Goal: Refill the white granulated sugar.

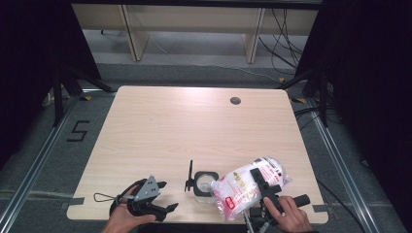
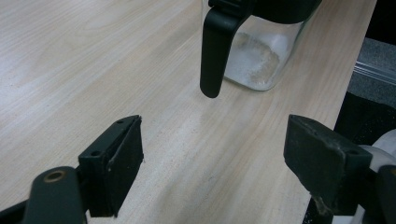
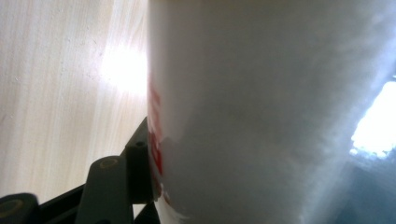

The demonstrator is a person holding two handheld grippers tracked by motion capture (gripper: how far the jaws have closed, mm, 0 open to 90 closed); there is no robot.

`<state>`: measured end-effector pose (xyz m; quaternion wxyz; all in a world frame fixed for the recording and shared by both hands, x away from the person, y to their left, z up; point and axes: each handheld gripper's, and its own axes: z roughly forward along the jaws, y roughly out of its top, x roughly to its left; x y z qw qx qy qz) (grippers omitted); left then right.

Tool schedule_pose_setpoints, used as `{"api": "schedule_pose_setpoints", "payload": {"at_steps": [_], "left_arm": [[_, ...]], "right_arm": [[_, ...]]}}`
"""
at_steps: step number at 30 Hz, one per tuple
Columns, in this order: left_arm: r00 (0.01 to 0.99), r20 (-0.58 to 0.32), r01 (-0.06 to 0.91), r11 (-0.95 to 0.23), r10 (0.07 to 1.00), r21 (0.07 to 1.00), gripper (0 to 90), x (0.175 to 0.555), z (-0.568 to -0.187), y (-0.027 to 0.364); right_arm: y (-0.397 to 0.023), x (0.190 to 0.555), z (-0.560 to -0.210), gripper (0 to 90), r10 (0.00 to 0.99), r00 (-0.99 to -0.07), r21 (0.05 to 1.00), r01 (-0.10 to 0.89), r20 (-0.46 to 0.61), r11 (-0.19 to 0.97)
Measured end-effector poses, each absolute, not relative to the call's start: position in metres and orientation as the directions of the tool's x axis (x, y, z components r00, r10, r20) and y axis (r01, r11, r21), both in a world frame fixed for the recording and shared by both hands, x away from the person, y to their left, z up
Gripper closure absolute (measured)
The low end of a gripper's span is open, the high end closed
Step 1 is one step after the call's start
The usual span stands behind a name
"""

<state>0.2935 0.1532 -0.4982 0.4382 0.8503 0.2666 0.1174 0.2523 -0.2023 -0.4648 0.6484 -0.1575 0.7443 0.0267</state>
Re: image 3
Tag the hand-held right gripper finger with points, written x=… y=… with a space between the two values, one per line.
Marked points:
x=138 y=174

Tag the red and white spouted pouch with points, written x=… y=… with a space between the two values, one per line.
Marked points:
x=249 y=109

